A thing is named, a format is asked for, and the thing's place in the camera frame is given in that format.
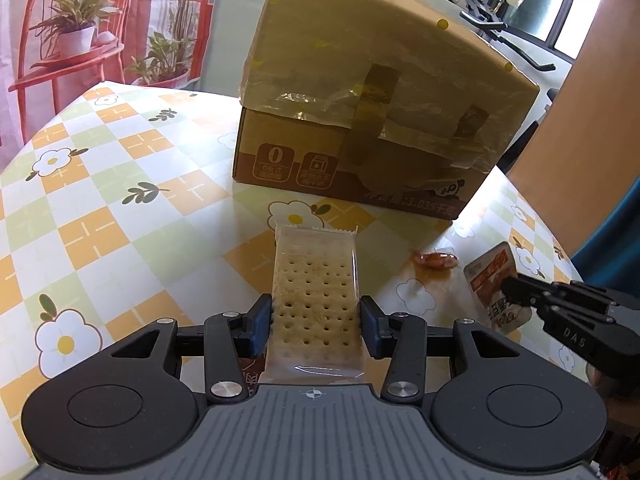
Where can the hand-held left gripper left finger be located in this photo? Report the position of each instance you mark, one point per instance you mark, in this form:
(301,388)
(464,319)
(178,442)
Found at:
(260,326)

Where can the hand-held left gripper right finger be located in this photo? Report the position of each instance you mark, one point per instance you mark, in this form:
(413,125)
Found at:
(370,328)

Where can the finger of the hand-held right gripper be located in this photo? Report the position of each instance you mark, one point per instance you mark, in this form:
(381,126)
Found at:
(525,292)

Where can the white and orange snack packet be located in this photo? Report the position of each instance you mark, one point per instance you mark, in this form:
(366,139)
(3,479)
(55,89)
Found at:
(492,270)

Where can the clear cracker packet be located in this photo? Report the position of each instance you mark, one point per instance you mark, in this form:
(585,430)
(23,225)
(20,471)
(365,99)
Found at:
(315,300)

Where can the plastic-wrapped cardboard box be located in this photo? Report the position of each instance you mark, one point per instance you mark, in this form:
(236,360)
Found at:
(375,60)

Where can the person's right hand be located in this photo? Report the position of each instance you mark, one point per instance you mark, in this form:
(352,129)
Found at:
(595,376)

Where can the brown printed snack packet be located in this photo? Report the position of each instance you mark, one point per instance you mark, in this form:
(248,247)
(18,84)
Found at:
(250,375)

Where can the dark blue fabric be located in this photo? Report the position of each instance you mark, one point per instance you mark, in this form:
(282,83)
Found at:
(615,250)

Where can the small wrapped orange candy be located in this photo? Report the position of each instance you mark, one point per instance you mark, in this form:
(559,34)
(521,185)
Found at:
(435,260)

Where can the checkered floral tablecloth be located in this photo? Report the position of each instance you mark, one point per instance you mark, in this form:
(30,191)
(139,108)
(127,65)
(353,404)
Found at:
(125,220)

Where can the wooden board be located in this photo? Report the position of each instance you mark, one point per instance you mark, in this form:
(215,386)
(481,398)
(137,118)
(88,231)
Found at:
(600,110)

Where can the black exercise bike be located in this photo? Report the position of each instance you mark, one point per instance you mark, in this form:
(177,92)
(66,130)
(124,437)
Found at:
(492,22)

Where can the black-framed window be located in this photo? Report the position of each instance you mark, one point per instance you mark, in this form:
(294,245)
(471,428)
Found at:
(550,5)

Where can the printed wall tapestry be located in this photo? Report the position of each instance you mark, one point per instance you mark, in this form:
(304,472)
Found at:
(100,10)

